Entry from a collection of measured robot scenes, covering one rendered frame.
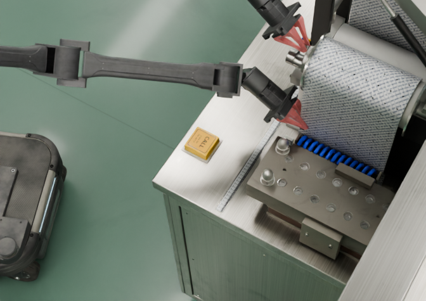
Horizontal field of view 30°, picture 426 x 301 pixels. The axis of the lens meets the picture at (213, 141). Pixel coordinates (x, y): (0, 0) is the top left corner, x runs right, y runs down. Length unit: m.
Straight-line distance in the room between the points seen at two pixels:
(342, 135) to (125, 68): 0.55
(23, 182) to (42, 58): 1.11
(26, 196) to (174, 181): 0.93
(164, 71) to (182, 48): 1.60
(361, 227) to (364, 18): 0.50
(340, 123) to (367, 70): 0.17
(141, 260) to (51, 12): 1.28
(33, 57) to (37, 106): 1.52
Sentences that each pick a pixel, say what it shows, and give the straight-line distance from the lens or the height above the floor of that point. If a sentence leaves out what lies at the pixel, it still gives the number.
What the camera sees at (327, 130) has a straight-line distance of 1.96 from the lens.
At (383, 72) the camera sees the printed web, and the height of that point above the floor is 1.31.
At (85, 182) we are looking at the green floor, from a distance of 3.18.
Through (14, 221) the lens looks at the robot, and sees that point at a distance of 2.84.
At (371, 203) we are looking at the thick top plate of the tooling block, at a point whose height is 1.03.
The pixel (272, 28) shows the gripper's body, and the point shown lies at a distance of 1.85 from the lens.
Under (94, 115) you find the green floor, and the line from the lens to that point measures 3.33.
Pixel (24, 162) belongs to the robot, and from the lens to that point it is 2.99.
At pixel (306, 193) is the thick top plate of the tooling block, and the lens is 1.95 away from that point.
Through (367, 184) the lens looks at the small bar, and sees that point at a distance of 1.95.
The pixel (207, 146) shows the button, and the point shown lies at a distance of 2.13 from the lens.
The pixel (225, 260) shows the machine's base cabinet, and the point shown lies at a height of 0.62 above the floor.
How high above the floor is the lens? 2.76
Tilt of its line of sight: 59 degrees down
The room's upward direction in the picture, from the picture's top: 3 degrees counter-clockwise
